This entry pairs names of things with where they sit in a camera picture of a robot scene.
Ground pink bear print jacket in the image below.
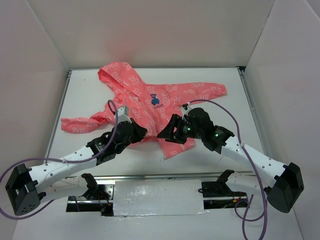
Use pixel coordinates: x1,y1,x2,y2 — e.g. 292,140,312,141
60,62,227,159

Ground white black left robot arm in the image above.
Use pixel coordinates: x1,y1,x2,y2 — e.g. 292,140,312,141
5,119,147,219

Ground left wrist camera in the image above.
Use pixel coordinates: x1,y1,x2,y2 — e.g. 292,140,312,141
117,105,131,123

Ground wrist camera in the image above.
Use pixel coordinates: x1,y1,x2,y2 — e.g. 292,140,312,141
180,103,193,117
117,105,131,123

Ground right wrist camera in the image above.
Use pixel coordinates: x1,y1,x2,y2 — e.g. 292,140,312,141
180,103,193,117

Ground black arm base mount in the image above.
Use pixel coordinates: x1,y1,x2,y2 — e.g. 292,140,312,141
197,181,233,200

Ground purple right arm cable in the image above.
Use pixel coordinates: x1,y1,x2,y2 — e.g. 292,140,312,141
187,99,268,240

